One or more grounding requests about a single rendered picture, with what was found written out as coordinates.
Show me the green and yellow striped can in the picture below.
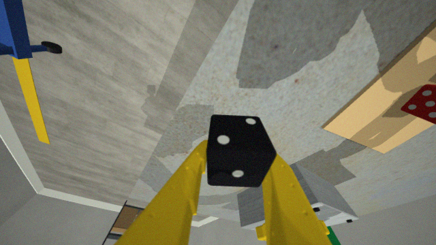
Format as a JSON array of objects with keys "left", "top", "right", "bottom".
[{"left": 327, "top": 226, "right": 341, "bottom": 245}]

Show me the red die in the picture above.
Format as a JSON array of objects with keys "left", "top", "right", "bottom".
[{"left": 401, "top": 84, "right": 436, "bottom": 124}]

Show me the tan square mat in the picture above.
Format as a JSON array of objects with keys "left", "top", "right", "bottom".
[{"left": 321, "top": 21, "right": 436, "bottom": 153}]

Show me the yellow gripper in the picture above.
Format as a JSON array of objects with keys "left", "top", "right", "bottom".
[{"left": 114, "top": 140, "right": 332, "bottom": 245}]

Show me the black die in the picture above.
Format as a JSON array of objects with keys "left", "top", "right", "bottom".
[{"left": 206, "top": 114, "right": 277, "bottom": 187}]

